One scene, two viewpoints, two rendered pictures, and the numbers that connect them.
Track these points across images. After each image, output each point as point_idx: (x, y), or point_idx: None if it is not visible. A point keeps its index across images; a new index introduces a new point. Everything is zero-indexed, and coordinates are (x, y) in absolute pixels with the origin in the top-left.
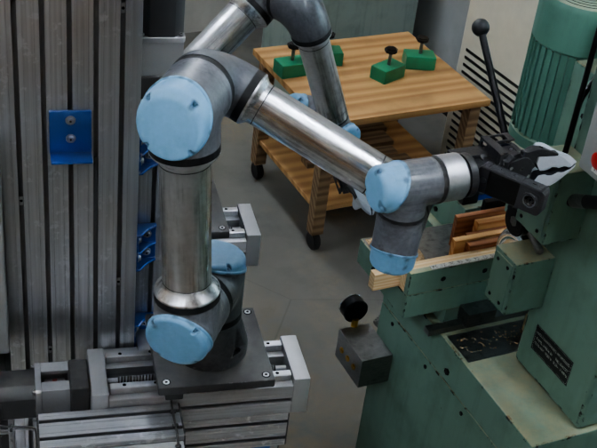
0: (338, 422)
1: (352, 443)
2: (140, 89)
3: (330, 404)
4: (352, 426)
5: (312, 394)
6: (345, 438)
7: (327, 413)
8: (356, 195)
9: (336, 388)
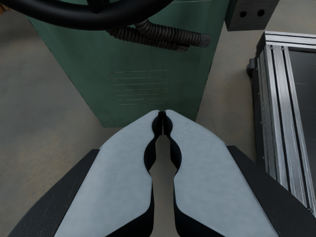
0: (168, 195)
1: (167, 173)
2: None
3: (166, 215)
4: (160, 188)
5: (175, 233)
6: (169, 178)
7: (172, 206)
8: (230, 153)
9: (154, 233)
